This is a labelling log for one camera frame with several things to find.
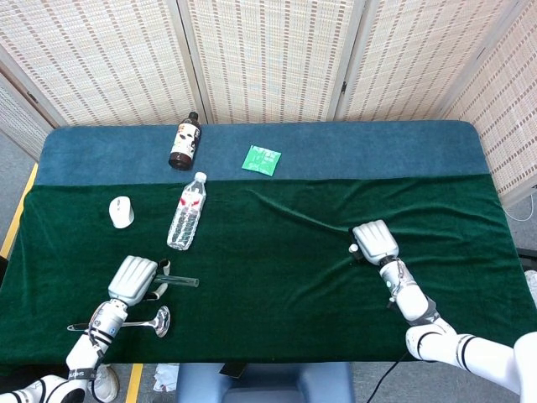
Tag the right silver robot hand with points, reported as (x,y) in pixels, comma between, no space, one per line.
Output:
(375,241)

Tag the dark green velvet cloth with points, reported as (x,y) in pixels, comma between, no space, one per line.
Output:
(272,273)

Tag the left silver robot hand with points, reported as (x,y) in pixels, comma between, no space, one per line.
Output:
(130,279)

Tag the crumpled white rag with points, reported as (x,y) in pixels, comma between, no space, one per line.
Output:
(165,377)

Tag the small white stopper cap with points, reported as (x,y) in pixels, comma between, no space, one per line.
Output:
(354,248)

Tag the clear plastic water bottle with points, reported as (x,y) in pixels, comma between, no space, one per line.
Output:
(186,214)

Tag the white computer mouse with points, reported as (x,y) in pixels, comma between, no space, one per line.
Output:
(121,212)

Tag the woven folding screen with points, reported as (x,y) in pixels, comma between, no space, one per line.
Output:
(268,59)

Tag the dark brown glass bottle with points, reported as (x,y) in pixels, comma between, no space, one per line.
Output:
(184,142)

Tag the transparent glass test tube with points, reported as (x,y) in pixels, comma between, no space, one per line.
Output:
(182,280)

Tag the flat black phone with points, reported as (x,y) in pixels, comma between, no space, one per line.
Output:
(233,370)

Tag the blue table cloth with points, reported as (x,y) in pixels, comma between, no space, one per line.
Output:
(356,151)

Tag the shiny metal ladle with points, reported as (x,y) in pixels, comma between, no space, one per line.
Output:
(161,321)

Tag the green foil packet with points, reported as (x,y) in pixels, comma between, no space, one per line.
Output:
(262,160)

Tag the blue padded seat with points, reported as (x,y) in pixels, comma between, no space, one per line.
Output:
(264,384)

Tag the black box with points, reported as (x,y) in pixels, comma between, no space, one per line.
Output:
(528,257)

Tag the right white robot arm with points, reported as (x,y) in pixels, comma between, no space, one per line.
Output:
(415,302)

